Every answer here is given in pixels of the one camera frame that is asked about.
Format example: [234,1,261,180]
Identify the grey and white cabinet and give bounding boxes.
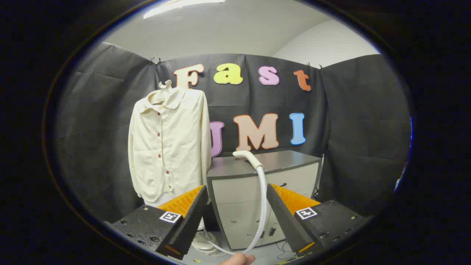
[207,150,322,251]

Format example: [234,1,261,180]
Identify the black floor cables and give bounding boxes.
[275,241,297,260]

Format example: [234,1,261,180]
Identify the cream button-up shirt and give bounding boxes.
[128,87,213,204]

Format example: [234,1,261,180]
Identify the white steamer base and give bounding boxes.
[191,217,221,255]

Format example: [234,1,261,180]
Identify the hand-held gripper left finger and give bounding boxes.
[104,185,209,260]

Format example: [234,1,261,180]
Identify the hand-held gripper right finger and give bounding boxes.
[266,183,370,257]

